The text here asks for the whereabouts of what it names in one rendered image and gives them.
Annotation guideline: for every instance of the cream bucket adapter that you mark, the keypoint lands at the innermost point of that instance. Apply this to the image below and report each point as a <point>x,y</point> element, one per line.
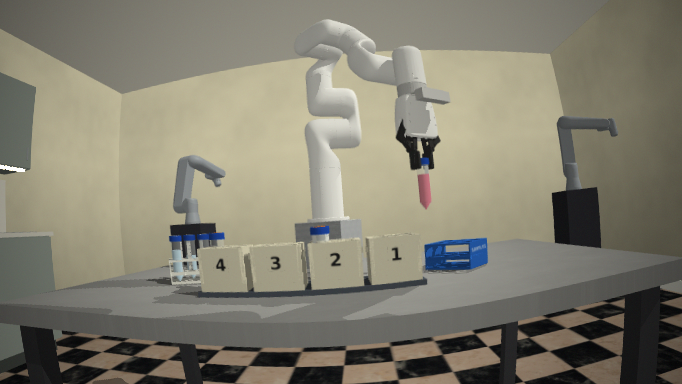
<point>224,269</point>
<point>394,258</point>
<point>279,268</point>
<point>336,264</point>

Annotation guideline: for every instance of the blue tube rack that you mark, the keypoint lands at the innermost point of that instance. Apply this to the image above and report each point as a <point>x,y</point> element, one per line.
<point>477,255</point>

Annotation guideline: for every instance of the white tube rack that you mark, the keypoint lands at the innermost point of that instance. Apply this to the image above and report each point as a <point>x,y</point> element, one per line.
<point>186,272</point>

